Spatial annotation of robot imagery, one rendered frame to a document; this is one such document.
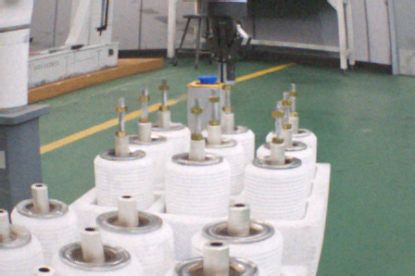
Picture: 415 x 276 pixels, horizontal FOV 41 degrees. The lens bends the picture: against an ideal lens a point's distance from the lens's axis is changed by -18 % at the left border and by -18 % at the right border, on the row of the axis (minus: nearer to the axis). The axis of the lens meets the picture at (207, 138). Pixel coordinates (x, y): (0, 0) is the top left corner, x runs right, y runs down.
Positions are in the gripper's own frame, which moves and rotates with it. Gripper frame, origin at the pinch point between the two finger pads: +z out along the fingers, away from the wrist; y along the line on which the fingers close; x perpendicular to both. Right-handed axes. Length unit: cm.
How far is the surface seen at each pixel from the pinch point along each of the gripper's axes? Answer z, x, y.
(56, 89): 32, -45, 265
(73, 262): 10, 48, -50
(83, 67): 23, -78, 301
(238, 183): 16.4, 5.9, -13.0
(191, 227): 18.5, 20.5, -23.5
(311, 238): 19.5, 7.7, -35.6
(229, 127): 9.6, 0.2, -1.1
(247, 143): 12.0, -1.4, -4.6
